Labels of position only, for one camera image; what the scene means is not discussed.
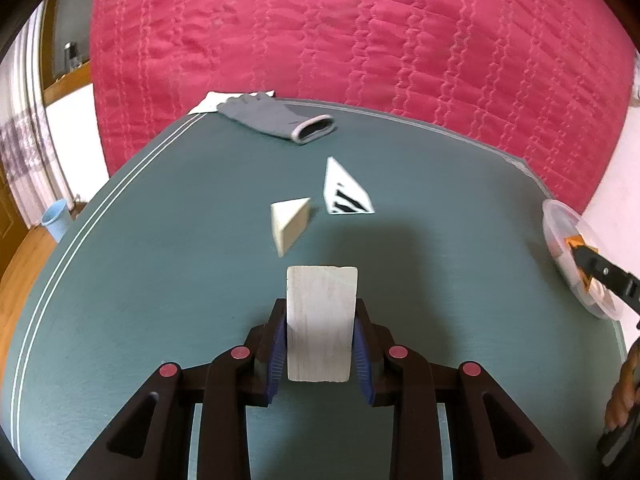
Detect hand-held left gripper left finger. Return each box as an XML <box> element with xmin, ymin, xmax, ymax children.
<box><xmin>65</xmin><ymin>297</ymin><xmax>288</xmax><ymax>480</ymax></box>

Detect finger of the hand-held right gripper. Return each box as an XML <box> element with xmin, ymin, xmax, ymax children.
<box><xmin>570</xmin><ymin>245</ymin><xmax>640</xmax><ymax>318</ymax></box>

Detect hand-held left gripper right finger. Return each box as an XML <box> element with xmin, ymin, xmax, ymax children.
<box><xmin>352</xmin><ymin>297</ymin><xmax>568</xmax><ymax>480</ymax></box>

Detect orange slotted block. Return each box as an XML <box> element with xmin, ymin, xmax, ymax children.
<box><xmin>564</xmin><ymin>234</ymin><xmax>616</xmax><ymax>306</ymax></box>

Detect grey wooden rectangular block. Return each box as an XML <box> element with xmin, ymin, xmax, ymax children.
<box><xmin>286</xmin><ymin>264</ymin><xmax>359</xmax><ymax>385</ymax></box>

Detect clear plastic container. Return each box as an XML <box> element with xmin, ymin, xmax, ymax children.
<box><xmin>541</xmin><ymin>198</ymin><xmax>623</xmax><ymax>321</ymax></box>

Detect person's right hand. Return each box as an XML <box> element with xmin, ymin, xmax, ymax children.
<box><xmin>604</xmin><ymin>340</ymin><xmax>640</xmax><ymax>431</ymax></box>

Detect cream wooden wedge block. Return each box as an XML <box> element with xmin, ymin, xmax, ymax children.
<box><xmin>270</xmin><ymin>196</ymin><xmax>313</xmax><ymax>258</ymax></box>

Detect zebra striped triangular block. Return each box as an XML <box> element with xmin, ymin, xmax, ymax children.
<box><xmin>323</xmin><ymin>156</ymin><xmax>377</xmax><ymax>216</ymax></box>

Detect grey work glove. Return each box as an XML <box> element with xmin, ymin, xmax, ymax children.
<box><xmin>216</xmin><ymin>92</ymin><xmax>336</xmax><ymax>147</ymax></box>

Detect light blue plastic cup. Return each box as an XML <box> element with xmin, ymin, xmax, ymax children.
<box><xmin>41</xmin><ymin>198</ymin><xmax>73</xmax><ymax>242</ymax></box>

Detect white paper sheet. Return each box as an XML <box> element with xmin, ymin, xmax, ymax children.
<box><xmin>187</xmin><ymin>91</ymin><xmax>277</xmax><ymax>115</ymax></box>

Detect pink quilted blanket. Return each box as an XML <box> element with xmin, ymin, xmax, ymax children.
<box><xmin>90</xmin><ymin>0</ymin><xmax>638</xmax><ymax>213</ymax></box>

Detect white patterned curtain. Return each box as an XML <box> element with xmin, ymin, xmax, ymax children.
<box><xmin>0</xmin><ymin>10</ymin><xmax>76</xmax><ymax>231</ymax></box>

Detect small glass bottle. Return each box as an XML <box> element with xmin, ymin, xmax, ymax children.
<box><xmin>62</xmin><ymin>41</ymin><xmax>83</xmax><ymax>73</ymax></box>

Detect wooden window frame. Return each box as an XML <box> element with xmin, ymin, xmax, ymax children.
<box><xmin>40</xmin><ymin>0</ymin><xmax>93</xmax><ymax>106</ymax></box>

